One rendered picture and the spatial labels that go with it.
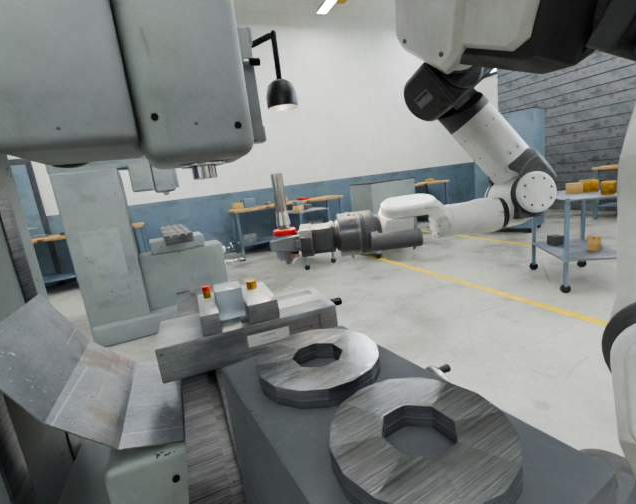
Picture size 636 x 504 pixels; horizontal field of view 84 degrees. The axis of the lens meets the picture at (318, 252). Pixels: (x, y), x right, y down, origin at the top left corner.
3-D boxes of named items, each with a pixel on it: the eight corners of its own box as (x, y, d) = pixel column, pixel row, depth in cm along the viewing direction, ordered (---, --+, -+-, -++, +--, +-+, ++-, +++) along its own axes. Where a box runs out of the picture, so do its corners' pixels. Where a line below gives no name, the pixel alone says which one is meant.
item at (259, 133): (262, 143, 75) (246, 35, 71) (267, 140, 71) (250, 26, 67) (243, 145, 73) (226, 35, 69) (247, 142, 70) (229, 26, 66)
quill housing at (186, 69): (239, 163, 82) (214, 10, 75) (260, 153, 63) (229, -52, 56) (150, 172, 75) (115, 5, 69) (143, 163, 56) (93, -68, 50)
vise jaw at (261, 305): (265, 297, 83) (262, 281, 82) (280, 317, 69) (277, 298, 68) (239, 303, 81) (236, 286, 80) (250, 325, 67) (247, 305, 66)
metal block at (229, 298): (242, 306, 77) (237, 280, 75) (246, 315, 71) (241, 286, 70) (217, 312, 75) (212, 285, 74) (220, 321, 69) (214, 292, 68)
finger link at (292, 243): (269, 238, 70) (300, 234, 70) (271, 254, 71) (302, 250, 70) (268, 239, 68) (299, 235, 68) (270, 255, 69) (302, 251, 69)
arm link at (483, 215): (439, 238, 77) (525, 225, 78) (459, 238, 67) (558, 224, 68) (433, 190, 77) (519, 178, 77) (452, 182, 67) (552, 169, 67)
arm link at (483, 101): (476, 109, 78) (435, 62, 77) (505, 85, 69) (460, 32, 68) (443, 141, 75) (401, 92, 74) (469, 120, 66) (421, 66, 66)
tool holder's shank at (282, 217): (291, 227, 74) (283, 173, 71) (292, 228, 71) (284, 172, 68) (276, 229, 73) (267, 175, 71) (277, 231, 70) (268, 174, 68)
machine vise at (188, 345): (315, 313, 88) (310, 270, 86) (339, 335, 74) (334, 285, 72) (166, 351, 77) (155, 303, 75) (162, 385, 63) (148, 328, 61)
